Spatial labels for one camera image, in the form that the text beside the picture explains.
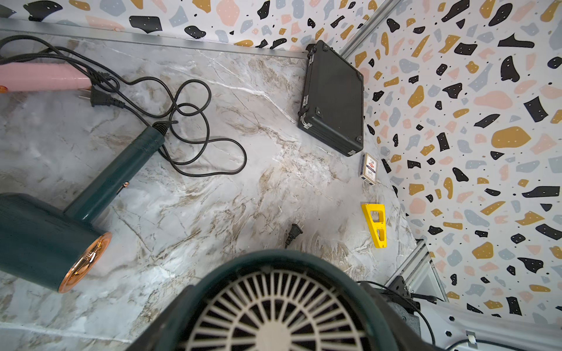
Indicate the pink hair dryer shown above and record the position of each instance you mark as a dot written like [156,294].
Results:
[41,77]

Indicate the small card box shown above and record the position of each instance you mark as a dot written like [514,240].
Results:
[368,172]

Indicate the black case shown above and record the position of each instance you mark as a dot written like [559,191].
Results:
[332,107]

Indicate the yellow triangular plastic piece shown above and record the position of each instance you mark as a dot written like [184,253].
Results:
[375,216]

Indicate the green hair dryer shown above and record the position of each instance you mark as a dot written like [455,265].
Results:
[57,248]
[286,300]

